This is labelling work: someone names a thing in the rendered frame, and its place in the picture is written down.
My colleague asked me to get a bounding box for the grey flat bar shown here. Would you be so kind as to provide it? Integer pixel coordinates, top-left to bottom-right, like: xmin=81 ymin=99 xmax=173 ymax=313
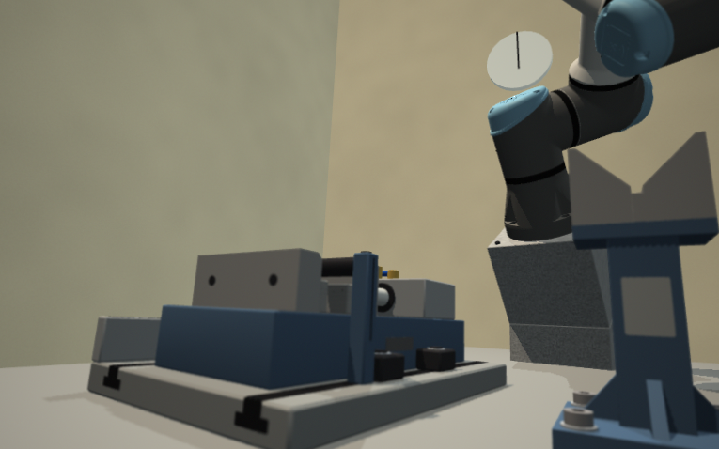
xmin=320 ymin=280 xmax=328 ymax=313

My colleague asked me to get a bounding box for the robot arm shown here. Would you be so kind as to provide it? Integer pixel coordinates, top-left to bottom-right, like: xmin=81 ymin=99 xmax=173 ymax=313
xmin=488 ymin=0 xmax=719 ymax=241

